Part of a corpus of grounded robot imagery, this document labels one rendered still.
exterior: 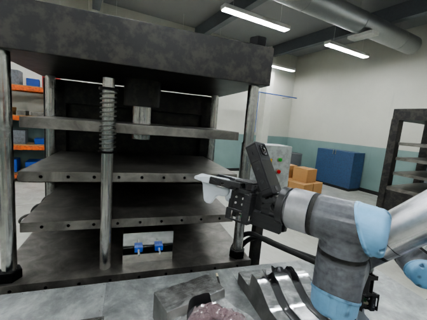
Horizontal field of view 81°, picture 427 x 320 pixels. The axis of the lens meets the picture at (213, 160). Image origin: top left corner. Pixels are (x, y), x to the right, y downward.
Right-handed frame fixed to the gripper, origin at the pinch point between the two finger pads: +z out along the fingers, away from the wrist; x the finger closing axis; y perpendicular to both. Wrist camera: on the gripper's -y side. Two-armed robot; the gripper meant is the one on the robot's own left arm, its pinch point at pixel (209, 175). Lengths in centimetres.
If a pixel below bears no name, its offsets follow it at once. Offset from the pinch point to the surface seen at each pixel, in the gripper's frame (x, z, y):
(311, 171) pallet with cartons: 527, 137, 4
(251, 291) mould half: 56, 10, 53
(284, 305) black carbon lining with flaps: 55, -5, 50
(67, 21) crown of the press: -6, 82, -49
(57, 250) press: 16, 114, 66
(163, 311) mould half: 18, 25, 54
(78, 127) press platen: 8, 92, -6
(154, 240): 47, 68, 49
